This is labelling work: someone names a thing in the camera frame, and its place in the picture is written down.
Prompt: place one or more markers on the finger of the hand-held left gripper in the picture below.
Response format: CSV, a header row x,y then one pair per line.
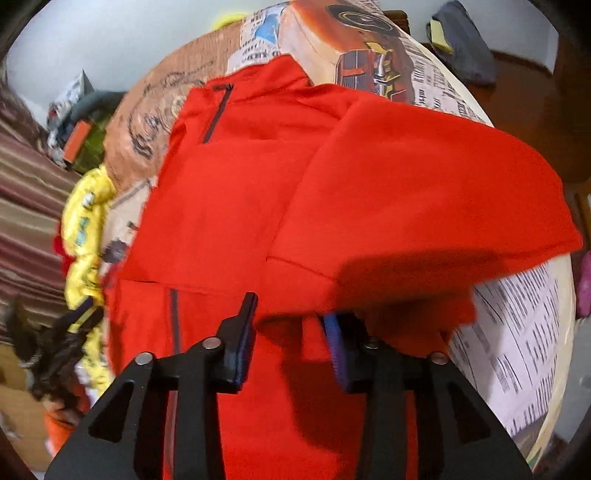
x,y
85,316

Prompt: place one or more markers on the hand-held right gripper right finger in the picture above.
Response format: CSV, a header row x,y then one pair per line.
x,y
333,344

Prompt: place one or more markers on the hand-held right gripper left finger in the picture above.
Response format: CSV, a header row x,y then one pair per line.
x,y
236,344

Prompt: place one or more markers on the red jacket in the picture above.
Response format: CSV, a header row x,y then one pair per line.
x,y
277,184

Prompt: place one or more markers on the orange cloth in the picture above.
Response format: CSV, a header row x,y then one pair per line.
x,y
57,427

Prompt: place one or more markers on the dark red cloth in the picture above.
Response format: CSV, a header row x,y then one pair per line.
x,y
57,244

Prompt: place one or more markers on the yellow printed garment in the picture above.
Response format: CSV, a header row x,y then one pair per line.
x,y
85,203

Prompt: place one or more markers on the brown striped curtain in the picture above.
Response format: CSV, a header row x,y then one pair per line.
x,y
27,207

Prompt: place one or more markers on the green cloth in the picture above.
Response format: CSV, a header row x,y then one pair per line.
x,y
94,147

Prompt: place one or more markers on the orange box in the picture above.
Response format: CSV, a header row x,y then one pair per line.
x,y
77,141

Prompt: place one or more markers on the dark teal cloth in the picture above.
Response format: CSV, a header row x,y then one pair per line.
x,y
97,101

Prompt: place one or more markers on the clutter pile with orange item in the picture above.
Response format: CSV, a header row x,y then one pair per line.
x,y
69,99

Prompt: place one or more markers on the pink slipper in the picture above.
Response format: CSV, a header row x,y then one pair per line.
x,y
585,286

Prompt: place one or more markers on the printed bed sheet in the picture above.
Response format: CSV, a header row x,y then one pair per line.
x,y
323,41

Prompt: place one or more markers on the dark grey bag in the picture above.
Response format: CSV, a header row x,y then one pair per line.
x,y
466,50

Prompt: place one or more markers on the small yellow cloth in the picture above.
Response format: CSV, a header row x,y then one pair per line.
x,y
441,34

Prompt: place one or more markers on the brown wooden door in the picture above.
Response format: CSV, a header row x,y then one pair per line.
x,y
575,115

